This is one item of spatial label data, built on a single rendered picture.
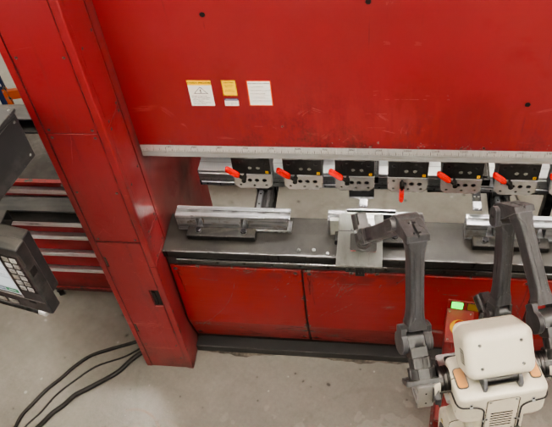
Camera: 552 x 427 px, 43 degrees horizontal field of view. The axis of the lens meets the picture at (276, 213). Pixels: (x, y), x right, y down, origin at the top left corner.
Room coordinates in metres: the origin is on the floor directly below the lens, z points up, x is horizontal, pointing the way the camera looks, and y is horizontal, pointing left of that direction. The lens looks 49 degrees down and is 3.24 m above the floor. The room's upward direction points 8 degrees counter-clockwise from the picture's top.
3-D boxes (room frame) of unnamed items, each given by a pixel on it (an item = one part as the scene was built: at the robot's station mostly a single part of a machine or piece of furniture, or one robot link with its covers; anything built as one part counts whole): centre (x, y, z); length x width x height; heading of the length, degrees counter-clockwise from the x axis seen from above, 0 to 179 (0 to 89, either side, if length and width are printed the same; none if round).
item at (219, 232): (1.95, 0.25, 0.89); 0.30 x 0.05 x 0.03; 77
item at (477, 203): (1.93, -0.84, 1.01); 0.26 x 0.12 x 0.05; 167
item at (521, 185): (1.75, -0.91, 1.26); 0.15 x 0.09 x 0.17; 77
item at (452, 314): (1.40, -0.70, 0.75); 0.20 x 0.16 x 0.18; 71
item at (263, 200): (2.35, 0.00, 0.81); 0.64 x 0.08 x 0.14; 167
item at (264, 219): (2.00, 0.18, 0.92); 0.50 x 0.06 x 0.10; 77
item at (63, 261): (2.55, 1.03, 0.50); 0.50 x 0.50 x 1.00; 77
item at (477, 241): (1.69, -0.93, 0.89); 0.30 x 0.05 x 0.03; 77
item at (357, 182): (1.88, -0.33, 1.26); 0.15 x 0.09 x 0.17; 77
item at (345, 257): (1.73, -0.32, 1.00); 0.26 x 0.18 x 0.01; 167
